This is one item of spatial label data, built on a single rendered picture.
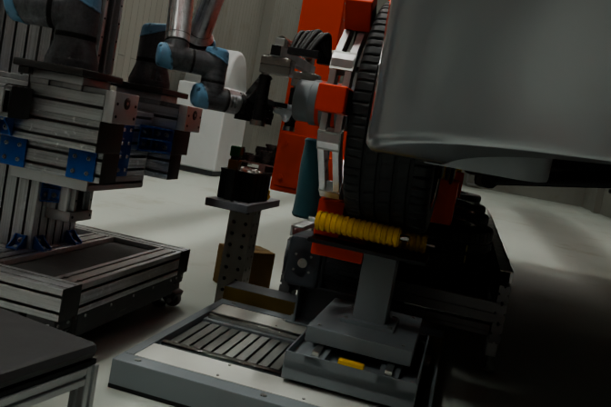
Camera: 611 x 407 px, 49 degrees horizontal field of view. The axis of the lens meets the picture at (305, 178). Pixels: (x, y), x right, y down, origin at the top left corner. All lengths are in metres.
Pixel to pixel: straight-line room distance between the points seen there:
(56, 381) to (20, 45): 1.40
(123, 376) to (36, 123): 0.75
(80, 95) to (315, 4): 0.98
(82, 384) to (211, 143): 7.40
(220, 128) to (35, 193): 6.30
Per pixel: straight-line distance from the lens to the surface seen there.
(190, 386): 1.81
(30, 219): 2.31
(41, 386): 1.15
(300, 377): 1.87
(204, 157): 8.55
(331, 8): 2.51
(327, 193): 1.92
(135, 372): 1.86
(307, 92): 2.01
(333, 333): 1.90
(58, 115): 2.02
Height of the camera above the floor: 0.75
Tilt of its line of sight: 4 degrees down
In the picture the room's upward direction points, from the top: 10 degrees clockwise
